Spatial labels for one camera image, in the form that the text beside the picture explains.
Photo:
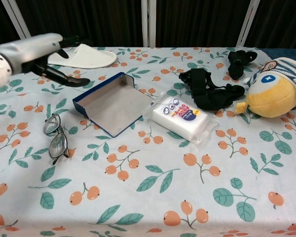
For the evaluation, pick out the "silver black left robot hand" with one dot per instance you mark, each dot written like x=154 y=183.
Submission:
x=27 y=53

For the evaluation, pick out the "dark-framed eyeglasses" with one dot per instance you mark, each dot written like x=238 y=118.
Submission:
x=57 y=146

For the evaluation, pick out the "blue shallow box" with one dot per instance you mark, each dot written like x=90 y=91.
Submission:
x=113 y=106

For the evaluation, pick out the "white disposable slipper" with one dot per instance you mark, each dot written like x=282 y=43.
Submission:
x=88 y=58

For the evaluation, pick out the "white sponge in plastic wrap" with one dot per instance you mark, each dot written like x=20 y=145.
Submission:
x=180 y=116

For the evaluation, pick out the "dark pleated curtain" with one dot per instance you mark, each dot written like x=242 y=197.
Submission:
x=199 y=22

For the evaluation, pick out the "floral fruit-print tablecloth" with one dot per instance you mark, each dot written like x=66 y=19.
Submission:
x=148 y=185

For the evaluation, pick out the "yellow plush with striped hat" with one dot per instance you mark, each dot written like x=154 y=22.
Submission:
x=271 y=96

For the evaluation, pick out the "white slanted frame post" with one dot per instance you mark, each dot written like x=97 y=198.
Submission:
x=16 y=17
x=245 y=22

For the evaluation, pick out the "white upright frame post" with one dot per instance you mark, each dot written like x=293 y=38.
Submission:
x=149 y=22

